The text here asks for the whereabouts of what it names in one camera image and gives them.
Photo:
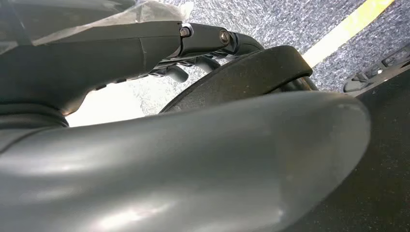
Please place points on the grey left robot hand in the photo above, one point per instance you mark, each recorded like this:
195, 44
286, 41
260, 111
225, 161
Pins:
192, 160

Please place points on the black round disc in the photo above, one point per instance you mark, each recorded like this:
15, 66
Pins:
243, 76

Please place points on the clear plastic film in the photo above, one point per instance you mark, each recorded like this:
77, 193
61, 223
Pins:
153, 12

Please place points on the black speckled panel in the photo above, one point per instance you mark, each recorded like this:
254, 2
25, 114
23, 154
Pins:
384, 160

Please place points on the yellow floor tape strip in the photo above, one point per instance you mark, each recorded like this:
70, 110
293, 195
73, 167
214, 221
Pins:
346, 28

